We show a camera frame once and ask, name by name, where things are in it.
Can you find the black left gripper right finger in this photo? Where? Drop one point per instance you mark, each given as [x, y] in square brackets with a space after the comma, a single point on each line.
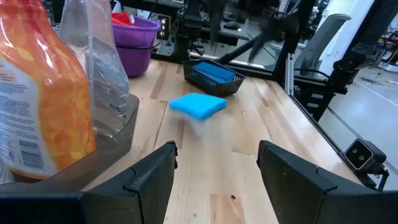
[311, 199]

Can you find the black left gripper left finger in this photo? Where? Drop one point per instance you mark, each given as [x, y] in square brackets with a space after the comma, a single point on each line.
[109, 202]

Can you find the orange spray bottle white trigger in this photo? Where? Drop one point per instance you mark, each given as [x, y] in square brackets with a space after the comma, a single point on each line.
[62, 102]

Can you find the clear spray bottle red trigger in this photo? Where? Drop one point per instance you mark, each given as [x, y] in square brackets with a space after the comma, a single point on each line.
[105, 81]

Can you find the blue sponge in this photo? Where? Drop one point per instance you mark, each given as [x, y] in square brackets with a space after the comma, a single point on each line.
[214, 71]
[197, 105]

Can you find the black mesh basket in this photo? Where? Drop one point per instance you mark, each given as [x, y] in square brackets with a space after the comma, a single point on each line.
[214, 88]

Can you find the red cloth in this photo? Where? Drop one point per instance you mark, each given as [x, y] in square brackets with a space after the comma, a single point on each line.
[121, 19]

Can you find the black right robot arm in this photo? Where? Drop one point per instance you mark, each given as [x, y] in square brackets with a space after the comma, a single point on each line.
[189, 31]

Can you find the grey plastic caddy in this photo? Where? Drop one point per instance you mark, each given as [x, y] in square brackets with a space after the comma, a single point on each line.
[118, 146]

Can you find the purple plastic bowl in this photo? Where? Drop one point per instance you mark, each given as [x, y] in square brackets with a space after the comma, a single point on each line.
[133, 56]

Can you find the black diagonal beam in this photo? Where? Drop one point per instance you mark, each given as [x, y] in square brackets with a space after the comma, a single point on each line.
[367, 37]

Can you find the black depth camera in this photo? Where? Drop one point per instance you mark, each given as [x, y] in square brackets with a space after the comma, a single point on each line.
[360, 155]

